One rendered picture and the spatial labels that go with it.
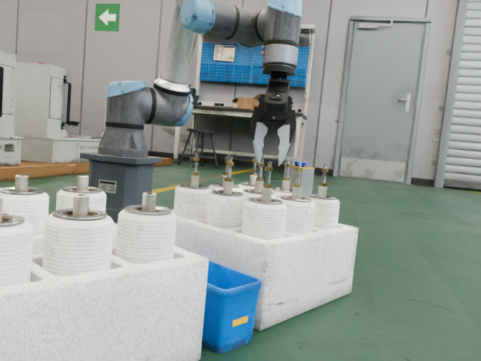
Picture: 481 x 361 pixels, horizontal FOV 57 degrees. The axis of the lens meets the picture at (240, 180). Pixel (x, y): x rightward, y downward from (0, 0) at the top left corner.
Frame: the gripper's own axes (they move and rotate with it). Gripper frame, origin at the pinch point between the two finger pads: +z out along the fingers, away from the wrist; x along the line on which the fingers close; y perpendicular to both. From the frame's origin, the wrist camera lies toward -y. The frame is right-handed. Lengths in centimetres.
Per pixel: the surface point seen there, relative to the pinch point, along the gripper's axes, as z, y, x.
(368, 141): -16, 505, -111
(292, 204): 10.1, 5.6, -6.0
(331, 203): 10.3, 15.5, -15.9
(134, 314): 23.1, -35.6, 16.3
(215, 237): 18.2, -1.5, 10.2
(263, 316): 31.3, -9.7, -2.0
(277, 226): 14.1, -2.9, -3.1
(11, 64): -38, 177, 177
